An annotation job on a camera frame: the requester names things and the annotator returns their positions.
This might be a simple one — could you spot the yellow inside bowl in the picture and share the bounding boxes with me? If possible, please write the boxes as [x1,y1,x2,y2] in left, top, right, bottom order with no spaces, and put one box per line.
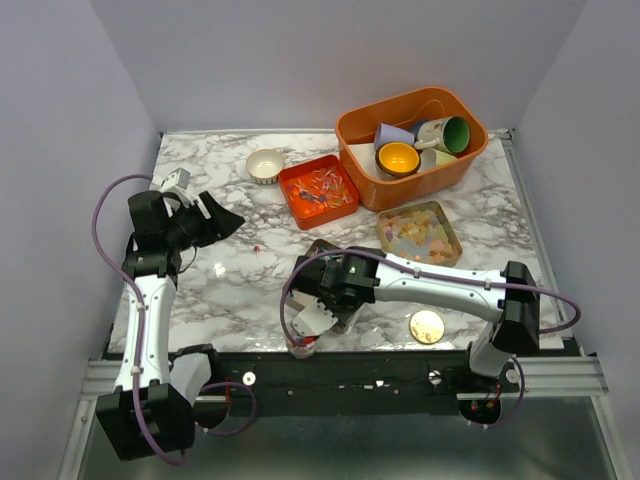
[375,142,421,181]

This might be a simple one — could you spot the brown tray with lollipops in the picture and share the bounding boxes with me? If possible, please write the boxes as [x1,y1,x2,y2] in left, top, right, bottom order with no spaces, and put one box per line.
[285,239,362,334]

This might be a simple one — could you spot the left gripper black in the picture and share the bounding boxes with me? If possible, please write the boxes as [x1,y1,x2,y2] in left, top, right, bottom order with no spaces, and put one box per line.
[165,190,245,250]

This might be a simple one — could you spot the lavender cup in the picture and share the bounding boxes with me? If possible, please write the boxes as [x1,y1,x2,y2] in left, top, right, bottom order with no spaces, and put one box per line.
[374,123,415,150]

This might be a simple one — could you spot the white ceramic bowl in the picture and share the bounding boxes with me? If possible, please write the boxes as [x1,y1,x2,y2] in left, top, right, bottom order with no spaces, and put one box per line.
[246,149,285,185]

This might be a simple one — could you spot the clear glass jar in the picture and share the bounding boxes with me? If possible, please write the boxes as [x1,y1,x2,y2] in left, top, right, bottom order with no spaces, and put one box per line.
[285,337,317,359]

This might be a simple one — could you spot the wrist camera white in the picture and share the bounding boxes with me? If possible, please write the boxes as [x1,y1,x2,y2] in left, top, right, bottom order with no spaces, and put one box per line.
[158,168,197,211]
[292,301,339,337]

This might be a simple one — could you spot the cream cup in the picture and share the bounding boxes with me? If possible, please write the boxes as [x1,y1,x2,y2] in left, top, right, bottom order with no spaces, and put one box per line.
[418,148,457,173]

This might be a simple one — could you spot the gold round jar lid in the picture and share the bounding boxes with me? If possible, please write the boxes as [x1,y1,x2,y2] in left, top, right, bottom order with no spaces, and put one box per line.
[408,310,445,345]

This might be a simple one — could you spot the aluminium rail frame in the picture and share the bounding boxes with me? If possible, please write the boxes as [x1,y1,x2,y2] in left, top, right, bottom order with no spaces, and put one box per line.
[60,129,629,479]

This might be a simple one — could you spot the floral mug green inside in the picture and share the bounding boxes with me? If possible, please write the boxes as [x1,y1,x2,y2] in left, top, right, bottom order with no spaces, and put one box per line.
[414,116,471,155]

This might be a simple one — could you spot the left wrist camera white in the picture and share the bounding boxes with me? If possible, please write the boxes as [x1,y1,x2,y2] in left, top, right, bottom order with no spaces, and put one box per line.
[158,168,197,211]

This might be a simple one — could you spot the gold tin with popsicle candies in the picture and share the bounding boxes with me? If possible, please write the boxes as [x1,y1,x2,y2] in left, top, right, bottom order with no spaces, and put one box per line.
[376,200,463,267]

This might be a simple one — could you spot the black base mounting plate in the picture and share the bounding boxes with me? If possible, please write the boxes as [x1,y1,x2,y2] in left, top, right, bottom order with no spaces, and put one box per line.
[195,351,518,426]

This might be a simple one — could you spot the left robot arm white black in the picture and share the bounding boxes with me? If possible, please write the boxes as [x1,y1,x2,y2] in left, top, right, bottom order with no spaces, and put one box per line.
[96,190,245,461]

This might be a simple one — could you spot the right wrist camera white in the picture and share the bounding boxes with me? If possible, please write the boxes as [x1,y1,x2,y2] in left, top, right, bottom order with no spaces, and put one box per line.
[292,301,339,337]

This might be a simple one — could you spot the orange square candy tray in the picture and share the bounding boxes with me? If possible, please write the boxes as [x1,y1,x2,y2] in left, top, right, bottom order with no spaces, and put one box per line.
[278,155,360,230]

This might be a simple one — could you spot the blue cup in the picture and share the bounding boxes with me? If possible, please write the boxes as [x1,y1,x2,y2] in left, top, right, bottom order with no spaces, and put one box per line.
[410,120,427,136]

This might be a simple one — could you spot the large orange plastic bin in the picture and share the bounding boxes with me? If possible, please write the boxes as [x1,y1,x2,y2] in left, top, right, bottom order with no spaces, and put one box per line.
[335,86,488,212]

